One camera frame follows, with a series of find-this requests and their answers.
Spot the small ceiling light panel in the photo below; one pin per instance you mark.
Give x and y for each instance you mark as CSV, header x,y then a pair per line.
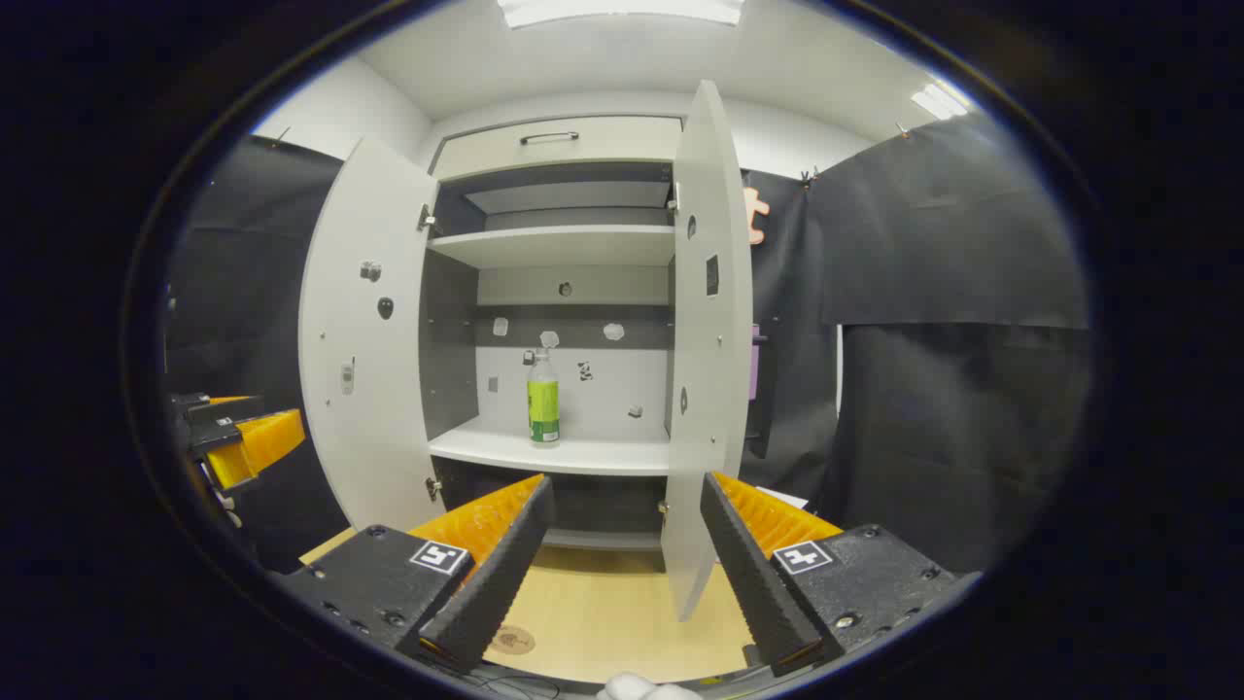
x,y
938,100

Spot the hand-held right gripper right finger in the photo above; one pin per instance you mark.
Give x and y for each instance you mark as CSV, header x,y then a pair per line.
x,y
758,583

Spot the clear bottle with green label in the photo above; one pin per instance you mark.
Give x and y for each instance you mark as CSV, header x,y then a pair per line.
x,y
543,408

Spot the black backdrop cloth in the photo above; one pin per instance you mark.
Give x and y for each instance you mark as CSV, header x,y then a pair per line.
x,y
253,292
952,408

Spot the large ceiling light panel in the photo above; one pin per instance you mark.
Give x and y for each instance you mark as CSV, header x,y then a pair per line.
x,y
622,10

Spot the white printed booklet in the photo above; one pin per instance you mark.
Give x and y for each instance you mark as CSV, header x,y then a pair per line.
x,y
785,499

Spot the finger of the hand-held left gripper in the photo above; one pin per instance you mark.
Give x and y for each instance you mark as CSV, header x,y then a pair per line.
x,y
228,399
258,447

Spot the white cabinet with grey interior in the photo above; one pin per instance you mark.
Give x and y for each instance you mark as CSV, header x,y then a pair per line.
x,y
564,452

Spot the white cabinet door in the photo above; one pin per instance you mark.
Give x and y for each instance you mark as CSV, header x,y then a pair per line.
x,y
360,457
705,389

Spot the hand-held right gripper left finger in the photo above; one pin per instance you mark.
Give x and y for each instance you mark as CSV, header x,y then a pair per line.
x,y
496,583

